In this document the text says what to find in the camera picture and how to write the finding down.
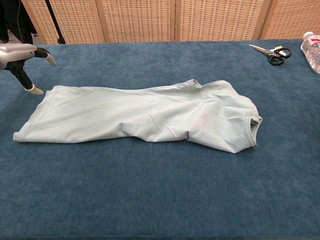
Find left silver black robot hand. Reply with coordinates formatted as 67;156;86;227
0;44;58;95

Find light green t-shirt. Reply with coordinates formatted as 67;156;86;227
12;79;263;154

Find black tripod stand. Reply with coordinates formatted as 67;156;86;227
44;0;66;45

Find woven wooden folding screen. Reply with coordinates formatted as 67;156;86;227
21;0;320;45

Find blue carpet table cover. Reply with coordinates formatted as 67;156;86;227
0;38;320;240

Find clear plastic water bottle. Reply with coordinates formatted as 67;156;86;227
300;31;320;74

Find black handled scissors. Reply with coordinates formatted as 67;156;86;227
249;44;293;67

